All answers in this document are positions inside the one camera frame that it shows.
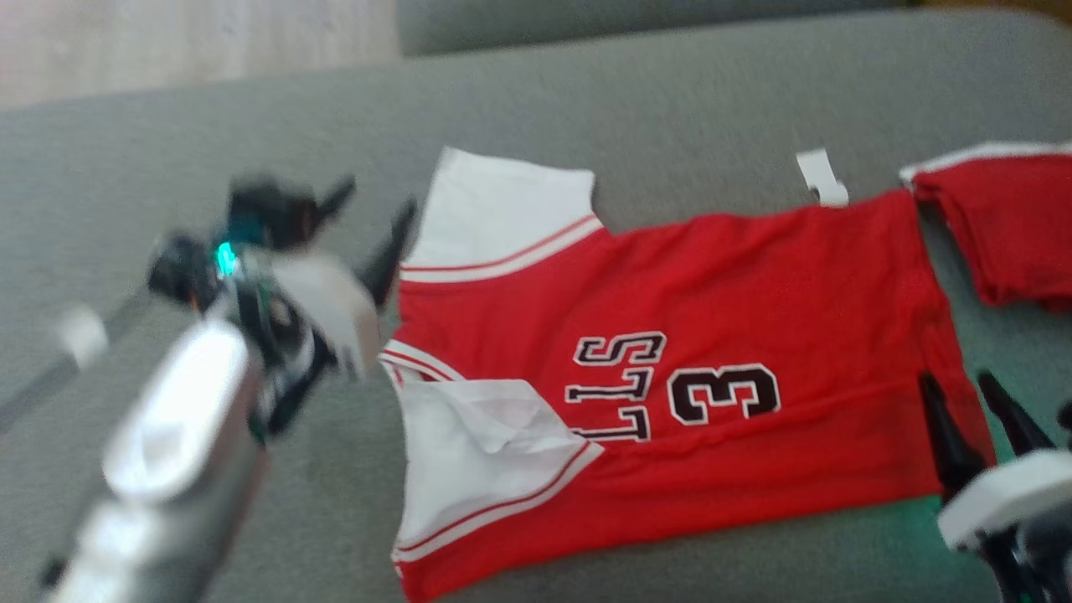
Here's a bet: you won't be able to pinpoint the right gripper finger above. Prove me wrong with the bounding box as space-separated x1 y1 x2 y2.
918 372 987 497
977 372 1057 459

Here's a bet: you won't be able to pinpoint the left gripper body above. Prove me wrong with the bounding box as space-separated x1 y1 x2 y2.
149 176 384 421

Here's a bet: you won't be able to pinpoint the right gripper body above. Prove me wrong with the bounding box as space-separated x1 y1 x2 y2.
936 402 1072 603

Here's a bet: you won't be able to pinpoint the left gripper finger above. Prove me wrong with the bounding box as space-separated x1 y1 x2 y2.
315 173 358 222
358 198 418 308

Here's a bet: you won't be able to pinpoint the red shorts with white trim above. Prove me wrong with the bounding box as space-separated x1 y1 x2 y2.
899 140 1072 313

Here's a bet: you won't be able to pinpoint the red white basketball jersey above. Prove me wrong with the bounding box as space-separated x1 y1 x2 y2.
379 147 999 603

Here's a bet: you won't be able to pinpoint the grey fabric sofa seat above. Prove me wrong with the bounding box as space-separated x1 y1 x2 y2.
0 7 1072 603

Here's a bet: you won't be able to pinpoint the large grey sofa cushion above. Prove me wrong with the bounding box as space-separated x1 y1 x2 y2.
395 0 926 58

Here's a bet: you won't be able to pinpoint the black cable with white tag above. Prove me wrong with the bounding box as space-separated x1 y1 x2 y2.
0 293 156 432

